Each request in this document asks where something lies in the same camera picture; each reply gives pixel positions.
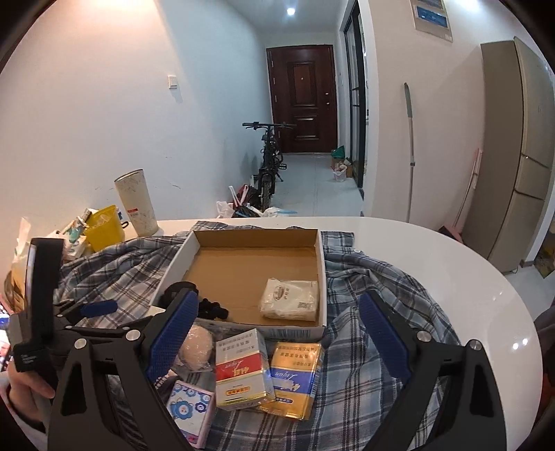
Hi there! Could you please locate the red and white stool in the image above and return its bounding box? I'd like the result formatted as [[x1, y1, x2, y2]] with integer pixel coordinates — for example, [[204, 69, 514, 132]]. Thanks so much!
[[229, 184, 251, 208]]

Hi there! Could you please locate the black bicycle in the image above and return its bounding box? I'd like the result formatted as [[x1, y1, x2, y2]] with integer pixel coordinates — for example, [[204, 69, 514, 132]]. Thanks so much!
[[242, 122, 298, 212]]

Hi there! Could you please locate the person's left hand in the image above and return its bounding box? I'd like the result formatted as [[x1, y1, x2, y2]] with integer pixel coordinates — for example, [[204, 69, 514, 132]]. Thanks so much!
[[6, 369, 57, 424]]

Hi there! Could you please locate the black hair scrunchie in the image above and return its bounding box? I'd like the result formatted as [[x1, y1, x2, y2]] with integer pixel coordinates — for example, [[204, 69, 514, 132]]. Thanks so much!
[[197, 298, 230, 322]]

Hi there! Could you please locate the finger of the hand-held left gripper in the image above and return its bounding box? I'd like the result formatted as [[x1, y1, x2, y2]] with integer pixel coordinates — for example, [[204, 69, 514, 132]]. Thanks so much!
[[55, 299, 119, 322], [157, 281, 199, 306]]

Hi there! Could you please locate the dark wooden door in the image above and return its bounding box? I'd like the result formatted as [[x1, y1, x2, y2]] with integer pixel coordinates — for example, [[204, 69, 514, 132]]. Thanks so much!
[[266, 44, 338, 154]]

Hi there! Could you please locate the black framed glass door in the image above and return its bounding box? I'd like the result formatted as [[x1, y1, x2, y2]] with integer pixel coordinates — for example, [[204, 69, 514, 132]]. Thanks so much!
[[338, 0, 369, 189]]

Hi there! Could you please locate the gold and blue box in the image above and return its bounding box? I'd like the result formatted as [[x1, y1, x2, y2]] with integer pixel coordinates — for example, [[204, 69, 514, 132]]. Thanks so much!
[[257, 342, 326, 421]]

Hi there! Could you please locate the red and white box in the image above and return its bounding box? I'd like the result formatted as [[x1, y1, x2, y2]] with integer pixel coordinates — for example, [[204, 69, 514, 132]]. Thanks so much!
[[215, 328, 277, 410]]

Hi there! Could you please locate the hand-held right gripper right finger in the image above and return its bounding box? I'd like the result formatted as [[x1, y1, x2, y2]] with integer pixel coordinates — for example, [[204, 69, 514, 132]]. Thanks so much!
[[358, 290, 508, 451]]

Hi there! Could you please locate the blue white carton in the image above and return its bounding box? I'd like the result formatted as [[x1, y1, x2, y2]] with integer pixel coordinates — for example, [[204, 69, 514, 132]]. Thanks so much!
[[166, 379, 216, 448]]

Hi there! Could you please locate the beige round ball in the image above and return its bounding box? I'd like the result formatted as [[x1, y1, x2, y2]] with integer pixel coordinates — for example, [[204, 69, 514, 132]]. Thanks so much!
[[177, 325, 214, 371]]

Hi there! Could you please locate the blue plaid shirt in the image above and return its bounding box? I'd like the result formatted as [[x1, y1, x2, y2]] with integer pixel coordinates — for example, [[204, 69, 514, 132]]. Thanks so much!
[[54, 220, 460, 451]]

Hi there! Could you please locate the grey mop handle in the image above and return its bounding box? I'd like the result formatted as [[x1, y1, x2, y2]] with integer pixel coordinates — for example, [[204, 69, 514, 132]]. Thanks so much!
[[403, 82, 418, 224]]

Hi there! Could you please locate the white tumbler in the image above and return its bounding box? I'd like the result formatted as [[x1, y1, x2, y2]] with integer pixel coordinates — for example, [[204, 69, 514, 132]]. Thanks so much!
[[114, 169, 159, 238]]

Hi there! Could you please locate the cardboard box with bags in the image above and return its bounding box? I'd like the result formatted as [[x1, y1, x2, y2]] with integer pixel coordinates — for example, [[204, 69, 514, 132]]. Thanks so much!
[[332, 157, 354, 183]]

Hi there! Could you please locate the pile of packets and boxes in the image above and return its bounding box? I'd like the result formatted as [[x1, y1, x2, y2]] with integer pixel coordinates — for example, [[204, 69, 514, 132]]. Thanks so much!
[[0, 208, 94, 330]]

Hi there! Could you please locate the white tissue pack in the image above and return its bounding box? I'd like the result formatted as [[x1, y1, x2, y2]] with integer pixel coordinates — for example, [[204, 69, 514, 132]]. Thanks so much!
[[259, 278, 320, 322]]

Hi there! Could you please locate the beige refrigerator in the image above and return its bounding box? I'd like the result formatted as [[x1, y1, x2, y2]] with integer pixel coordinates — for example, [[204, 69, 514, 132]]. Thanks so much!
[[462, 37, 555, 274]]

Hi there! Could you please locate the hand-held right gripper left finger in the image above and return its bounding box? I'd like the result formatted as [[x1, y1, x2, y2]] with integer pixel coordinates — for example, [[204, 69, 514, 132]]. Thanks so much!
[[48, 290, 200, 451]]

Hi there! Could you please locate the wall electrical panel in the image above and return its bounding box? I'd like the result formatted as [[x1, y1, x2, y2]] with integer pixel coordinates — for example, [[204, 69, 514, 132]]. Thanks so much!
[[410, 0, 454, 43]]

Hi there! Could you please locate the yellow plastic cup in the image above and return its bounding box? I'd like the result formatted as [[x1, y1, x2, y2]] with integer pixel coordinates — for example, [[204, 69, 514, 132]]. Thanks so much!
[[84, 205, 126, 253]]

